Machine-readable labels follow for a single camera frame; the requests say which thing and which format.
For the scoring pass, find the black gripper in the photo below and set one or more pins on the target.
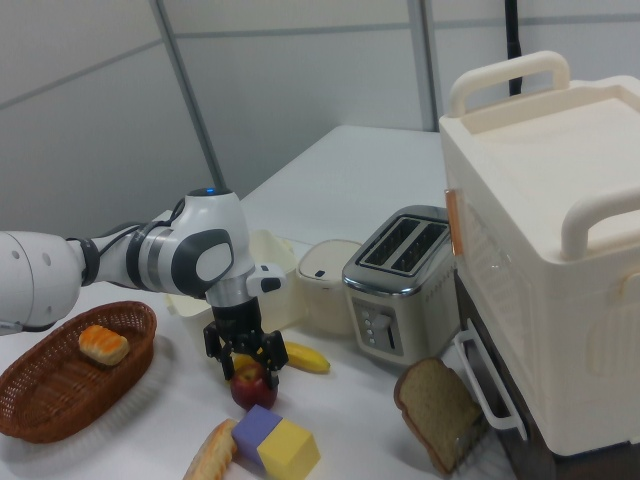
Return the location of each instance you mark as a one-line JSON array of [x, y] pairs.
[[236, 317]]

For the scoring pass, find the red apple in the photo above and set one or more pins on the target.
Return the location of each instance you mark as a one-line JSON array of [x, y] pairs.
[[250, 387]]

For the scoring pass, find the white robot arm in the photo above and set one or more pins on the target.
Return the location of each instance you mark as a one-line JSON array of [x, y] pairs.
[[200, 255]]

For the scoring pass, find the open white plastic container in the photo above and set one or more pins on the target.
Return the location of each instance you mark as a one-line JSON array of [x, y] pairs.
[[272, 260]]

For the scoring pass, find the yellow banana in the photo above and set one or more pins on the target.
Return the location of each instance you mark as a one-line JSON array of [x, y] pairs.
[[307, 356]]

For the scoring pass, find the purple foam block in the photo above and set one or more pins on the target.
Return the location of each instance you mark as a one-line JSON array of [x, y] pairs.
[[255, 430]]

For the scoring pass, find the white lidded jar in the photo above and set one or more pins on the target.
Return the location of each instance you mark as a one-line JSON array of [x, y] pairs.
[[325, 290]]

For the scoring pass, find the yellow foam block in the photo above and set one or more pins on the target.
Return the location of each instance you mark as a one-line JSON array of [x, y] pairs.
[[290, 450]]

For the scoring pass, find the long baguette bread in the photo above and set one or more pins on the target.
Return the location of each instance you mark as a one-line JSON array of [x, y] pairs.
[[212, 455]]

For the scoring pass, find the orange glazed bread roll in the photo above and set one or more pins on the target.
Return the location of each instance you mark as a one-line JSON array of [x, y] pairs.
[[104, 345]]

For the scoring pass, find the silver two-slot toaster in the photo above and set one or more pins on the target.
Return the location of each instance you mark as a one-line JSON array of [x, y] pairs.
[[395, 280]]

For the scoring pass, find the brown bread slice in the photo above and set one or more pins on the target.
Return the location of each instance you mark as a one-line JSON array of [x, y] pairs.
[[435, 410]]

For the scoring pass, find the brown wicker basket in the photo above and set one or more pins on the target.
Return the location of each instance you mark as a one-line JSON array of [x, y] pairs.
[[55, 395]]

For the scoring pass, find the copper strip on oven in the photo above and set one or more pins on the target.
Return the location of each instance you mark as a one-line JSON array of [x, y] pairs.
[[454, 222]]

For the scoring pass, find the cream toy oven appliance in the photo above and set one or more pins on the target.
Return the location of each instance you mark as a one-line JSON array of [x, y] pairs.
[[550, 250]]

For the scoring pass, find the black pole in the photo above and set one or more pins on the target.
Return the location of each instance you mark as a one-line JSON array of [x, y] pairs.
[[513, 45]]

